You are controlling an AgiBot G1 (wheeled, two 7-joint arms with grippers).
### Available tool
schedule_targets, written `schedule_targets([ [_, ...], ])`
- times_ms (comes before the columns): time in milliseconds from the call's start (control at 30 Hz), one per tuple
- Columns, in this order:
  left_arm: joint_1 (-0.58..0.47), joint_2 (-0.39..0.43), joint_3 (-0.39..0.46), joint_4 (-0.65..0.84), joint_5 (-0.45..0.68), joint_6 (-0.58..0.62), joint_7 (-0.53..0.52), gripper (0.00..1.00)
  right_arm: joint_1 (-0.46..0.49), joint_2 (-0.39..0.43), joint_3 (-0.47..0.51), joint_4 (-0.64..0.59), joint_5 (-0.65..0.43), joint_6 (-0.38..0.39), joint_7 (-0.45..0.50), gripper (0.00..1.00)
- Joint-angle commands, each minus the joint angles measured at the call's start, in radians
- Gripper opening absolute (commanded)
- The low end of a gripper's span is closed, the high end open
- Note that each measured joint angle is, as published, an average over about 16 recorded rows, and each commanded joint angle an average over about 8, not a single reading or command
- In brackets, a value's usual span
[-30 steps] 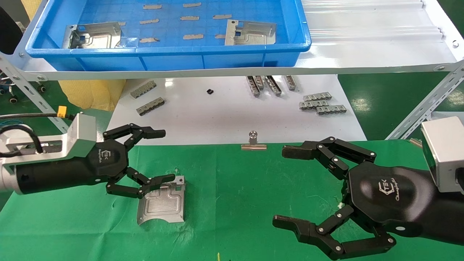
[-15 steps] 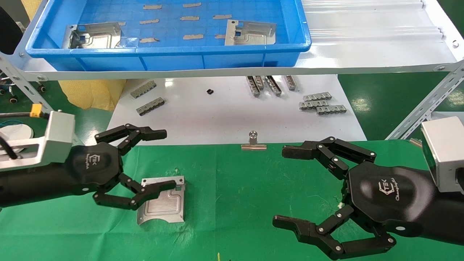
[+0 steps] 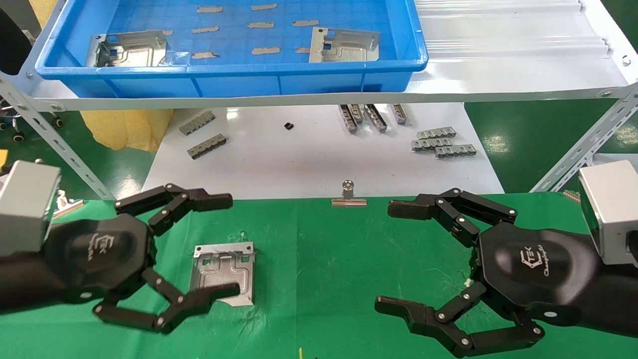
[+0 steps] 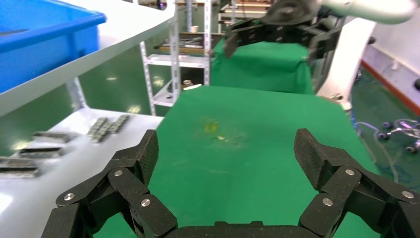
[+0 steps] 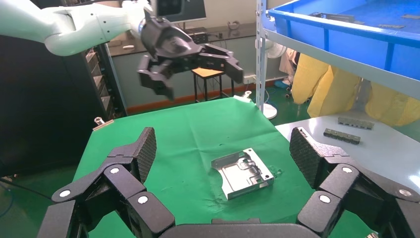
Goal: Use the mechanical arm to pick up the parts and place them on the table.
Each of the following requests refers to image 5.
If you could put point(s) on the notched grey metal bar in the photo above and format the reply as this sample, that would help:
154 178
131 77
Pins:
341 136
356 123

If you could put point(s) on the yellow fabric cover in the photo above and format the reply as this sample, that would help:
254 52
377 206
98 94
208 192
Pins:
308 78
334 95
393 105

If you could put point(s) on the small black equipment box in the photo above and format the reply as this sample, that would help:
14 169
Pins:
197 35

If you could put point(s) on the dark desk counter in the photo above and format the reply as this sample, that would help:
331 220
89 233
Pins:
229 36

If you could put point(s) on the black computer monitor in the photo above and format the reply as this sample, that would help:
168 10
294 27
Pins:
180 10

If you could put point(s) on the white metal shelf rack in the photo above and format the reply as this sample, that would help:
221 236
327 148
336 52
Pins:
377 157

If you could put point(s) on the black cabinet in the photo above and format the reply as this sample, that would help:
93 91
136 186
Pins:
42 105

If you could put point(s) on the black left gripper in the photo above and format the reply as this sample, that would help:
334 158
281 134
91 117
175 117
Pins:
170 42

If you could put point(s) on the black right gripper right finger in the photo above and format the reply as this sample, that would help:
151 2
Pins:
338 180

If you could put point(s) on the flat grey metal piece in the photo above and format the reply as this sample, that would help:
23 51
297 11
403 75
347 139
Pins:
391 26
410 16

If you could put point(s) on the white power socket box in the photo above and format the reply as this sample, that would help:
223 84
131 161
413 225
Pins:
249 79

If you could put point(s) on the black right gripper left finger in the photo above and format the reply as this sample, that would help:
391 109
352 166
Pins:
124 184

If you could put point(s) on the dark metal bracket part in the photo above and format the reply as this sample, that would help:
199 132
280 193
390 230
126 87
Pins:
331 16

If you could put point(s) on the stamped silver sheet metal plate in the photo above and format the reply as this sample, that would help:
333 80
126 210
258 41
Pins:
242 174

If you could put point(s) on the large blue plastic bin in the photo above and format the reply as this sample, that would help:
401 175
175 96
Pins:
354 46

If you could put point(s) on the wooden top black stool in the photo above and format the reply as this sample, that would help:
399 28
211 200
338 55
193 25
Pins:
210 73

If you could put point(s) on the white standing fan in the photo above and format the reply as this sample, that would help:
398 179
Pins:
275 50

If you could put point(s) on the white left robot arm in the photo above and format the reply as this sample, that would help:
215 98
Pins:
72 26

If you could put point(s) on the metal binder clip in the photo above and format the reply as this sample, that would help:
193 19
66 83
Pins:
103 124
242 98

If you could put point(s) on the dark drawer unit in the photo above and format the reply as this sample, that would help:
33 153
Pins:
105 85

